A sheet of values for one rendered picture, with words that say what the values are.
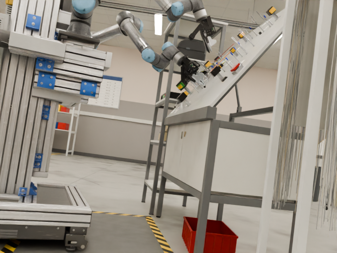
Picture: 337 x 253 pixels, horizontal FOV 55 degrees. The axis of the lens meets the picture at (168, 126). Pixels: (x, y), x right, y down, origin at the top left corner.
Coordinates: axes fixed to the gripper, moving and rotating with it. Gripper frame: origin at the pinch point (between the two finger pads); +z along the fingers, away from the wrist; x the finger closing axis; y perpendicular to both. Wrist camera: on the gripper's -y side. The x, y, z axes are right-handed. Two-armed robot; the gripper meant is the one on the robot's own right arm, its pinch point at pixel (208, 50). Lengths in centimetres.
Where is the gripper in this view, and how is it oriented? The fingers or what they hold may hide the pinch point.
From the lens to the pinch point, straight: 208.2
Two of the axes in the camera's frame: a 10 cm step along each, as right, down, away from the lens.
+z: 3.4, 9.3, 1.5
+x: -0.4, -1.5, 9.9
